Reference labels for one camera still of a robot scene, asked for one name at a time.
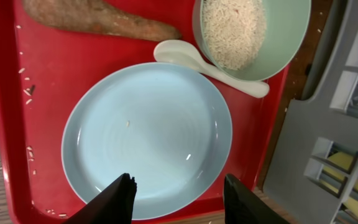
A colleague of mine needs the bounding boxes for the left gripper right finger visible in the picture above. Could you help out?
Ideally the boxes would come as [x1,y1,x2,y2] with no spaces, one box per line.
[223,174,289,224]

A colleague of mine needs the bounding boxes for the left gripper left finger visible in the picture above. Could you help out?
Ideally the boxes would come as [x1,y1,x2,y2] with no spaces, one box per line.
[64,173,137,224]

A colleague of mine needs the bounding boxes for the white rice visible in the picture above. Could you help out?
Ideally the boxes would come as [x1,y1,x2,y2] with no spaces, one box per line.
[202,0,267,70]

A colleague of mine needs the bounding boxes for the mint green bowl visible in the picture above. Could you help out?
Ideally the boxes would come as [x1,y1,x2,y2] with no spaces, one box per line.
[193,0,311,82]

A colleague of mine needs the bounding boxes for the grey dishwasher rack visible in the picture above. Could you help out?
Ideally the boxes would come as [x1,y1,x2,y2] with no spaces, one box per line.
[264,0,358,223]

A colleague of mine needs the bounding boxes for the light blue plate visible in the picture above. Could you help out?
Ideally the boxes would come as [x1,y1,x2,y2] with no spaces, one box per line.
[62,62,232,220]

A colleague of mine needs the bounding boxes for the red serving tray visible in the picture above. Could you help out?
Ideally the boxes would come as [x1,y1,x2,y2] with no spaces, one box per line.
[0,0,290,223]

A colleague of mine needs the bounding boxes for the white plastic spoon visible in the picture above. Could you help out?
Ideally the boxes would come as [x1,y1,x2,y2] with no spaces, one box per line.
[154,40,270,98]

